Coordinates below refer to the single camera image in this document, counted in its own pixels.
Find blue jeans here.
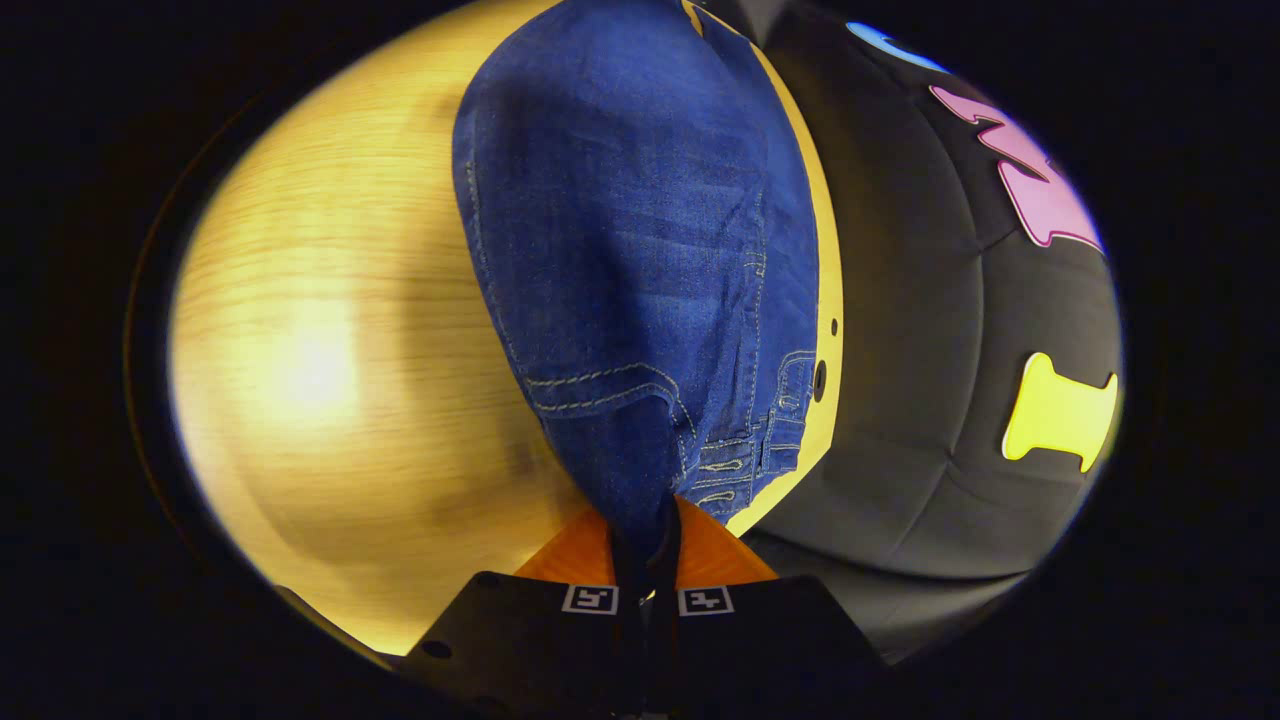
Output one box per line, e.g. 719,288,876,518
452,0,821,561

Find black backdrop cloth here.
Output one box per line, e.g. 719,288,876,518
700,0,1123,666

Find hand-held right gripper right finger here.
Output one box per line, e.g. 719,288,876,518
645,495,891,717

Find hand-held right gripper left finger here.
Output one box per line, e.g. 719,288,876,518
400,505,647,717

